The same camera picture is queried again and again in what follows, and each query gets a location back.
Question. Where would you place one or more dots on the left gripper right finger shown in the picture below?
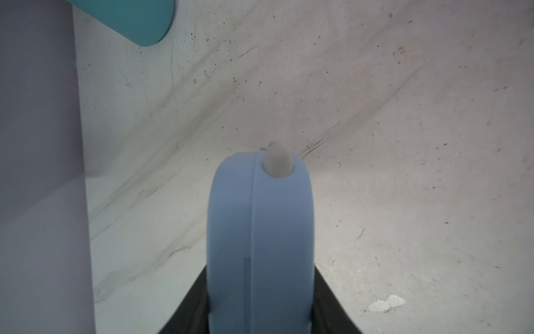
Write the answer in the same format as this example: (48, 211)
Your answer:
(327, 314)

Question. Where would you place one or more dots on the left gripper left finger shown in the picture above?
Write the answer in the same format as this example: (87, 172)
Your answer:
(192, 314)

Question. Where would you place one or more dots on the teal vase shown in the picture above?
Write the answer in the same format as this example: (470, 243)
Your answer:
(144, 22)

